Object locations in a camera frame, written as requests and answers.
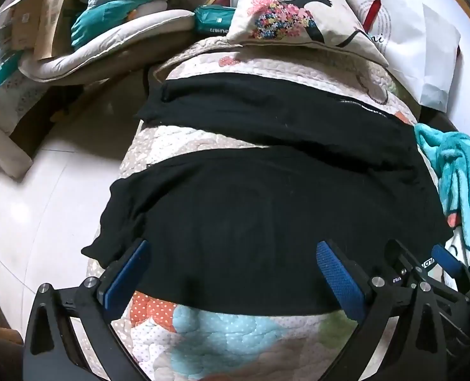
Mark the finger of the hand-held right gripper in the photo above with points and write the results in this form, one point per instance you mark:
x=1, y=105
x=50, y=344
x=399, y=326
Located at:
x=445, y=257
x=402, y=260

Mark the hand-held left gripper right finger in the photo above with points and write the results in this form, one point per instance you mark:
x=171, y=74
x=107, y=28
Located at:
x=338, y=281

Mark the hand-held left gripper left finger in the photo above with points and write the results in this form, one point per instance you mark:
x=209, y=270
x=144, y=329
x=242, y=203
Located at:
x=128, y=276

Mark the black pants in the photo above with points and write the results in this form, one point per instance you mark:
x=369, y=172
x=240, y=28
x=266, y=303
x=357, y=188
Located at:
x=259, y=214

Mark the teal fleece blanket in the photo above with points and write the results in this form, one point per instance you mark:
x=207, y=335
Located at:
x=461, y=174

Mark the quilted patchwork blanket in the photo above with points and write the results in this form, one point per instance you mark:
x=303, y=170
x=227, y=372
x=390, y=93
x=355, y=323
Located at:
x=219, y=341

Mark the white paper bag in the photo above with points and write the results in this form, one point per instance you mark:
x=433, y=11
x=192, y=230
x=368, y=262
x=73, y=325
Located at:
x=409, y=47

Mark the beige padded cushion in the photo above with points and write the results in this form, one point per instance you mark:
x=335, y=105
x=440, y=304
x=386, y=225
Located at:
x=112, y=51

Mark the printed cardboard box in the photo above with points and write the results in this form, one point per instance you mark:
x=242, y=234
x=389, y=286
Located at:
x=8, y=67

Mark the teal cloth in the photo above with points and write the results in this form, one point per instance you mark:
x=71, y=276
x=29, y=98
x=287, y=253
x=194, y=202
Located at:
x=100, y=20

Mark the floral printed pillow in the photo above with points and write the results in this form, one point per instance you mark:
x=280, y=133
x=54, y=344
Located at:
x=298, y=12

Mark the teal wipes packet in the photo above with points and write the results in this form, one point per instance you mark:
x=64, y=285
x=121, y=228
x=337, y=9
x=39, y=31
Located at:
x=213, y=20

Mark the brown cardboard sheet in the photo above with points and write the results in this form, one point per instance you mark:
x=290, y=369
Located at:
x=56, y=16

